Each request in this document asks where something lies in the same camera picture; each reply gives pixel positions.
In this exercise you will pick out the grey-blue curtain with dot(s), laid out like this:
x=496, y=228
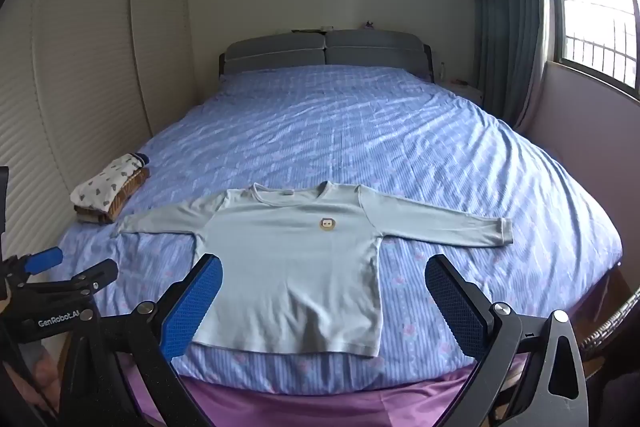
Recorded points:
x=505, y=7

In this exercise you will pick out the wicker chair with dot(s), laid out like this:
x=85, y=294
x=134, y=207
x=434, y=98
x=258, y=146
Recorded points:
x=615, y=322

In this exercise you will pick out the navy folded garment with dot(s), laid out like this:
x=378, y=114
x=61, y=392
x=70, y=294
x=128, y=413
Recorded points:
x=141, y=158

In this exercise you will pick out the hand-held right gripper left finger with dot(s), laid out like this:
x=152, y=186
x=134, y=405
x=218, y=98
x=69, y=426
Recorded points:
x=192, y=307

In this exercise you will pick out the barred window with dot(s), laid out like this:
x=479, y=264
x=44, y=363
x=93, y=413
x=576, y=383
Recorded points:
x=590, y=7

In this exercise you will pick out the white nightstand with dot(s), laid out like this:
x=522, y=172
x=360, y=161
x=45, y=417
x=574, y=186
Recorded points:
x=467, y=93

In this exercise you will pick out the blue floral bed sheet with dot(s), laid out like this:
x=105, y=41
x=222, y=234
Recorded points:
x=350, y=132

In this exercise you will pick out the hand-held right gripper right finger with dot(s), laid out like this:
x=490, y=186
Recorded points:
x=455, y=307

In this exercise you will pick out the beige louvred wardrobe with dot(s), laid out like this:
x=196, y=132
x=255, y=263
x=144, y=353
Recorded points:
x=90, y=57

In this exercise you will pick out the grey padded headboard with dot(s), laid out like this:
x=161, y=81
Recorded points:
x=275, y=52

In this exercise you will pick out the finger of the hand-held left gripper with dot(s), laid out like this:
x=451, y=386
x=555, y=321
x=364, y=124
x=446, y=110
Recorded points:
x=44, y=259
x=92, y=279

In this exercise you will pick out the light green long-sleeve shirt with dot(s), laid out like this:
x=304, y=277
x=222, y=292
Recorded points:
x=300, y=267

